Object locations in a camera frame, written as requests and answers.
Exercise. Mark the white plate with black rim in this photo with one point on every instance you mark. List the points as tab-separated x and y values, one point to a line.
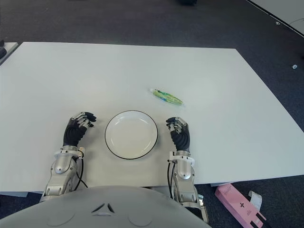
131	134

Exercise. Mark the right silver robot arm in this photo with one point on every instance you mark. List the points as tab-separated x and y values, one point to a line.
184	171

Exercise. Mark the pink cardboard box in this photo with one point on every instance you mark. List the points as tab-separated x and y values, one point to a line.
235	202

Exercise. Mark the green toothpaste tube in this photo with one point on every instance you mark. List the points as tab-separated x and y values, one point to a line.
167	96

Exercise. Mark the grey robot torso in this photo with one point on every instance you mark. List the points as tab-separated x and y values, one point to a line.
95	209

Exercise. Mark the white paper tag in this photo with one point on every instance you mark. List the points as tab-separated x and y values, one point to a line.
256	199

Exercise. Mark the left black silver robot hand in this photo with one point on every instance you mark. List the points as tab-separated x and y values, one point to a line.
72	133

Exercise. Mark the grey side table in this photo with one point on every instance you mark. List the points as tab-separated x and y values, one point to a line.
9	51

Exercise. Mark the metal bracket under table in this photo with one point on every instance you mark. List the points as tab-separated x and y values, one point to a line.
204	209

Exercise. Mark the dark object on side table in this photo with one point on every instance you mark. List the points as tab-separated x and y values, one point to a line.
2	51

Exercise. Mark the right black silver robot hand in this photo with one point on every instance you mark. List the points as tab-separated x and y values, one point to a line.
181	139

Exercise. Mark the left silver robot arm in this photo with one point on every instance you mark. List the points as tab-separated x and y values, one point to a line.
60	168

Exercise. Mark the small white floor object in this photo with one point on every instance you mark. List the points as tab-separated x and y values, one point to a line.
294	67

